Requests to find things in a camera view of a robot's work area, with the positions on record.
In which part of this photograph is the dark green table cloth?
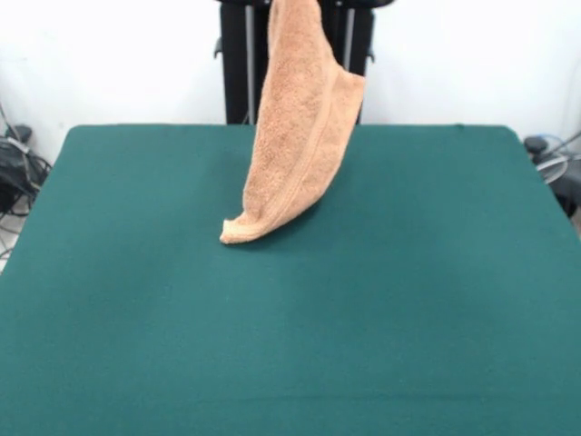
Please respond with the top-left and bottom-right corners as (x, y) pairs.
(0, 124), (581, 436)

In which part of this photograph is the orange terry towel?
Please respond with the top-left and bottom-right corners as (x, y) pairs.
(219, 0), (367, 246)

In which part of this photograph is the black cable tangle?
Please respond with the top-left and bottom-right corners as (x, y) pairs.
(0, 124), (54, 219)

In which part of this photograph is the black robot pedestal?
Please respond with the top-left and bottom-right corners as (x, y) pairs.
(212, 0), (396, 126)

